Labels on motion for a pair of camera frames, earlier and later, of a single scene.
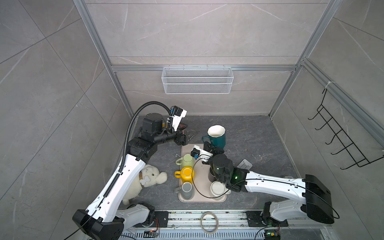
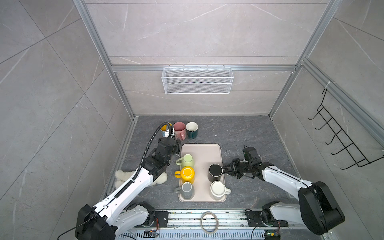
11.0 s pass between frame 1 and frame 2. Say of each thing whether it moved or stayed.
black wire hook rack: stayed
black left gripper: moved
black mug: stayed
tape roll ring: stayed
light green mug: stayed
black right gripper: moved
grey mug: stayed
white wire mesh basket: stayed
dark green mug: moved
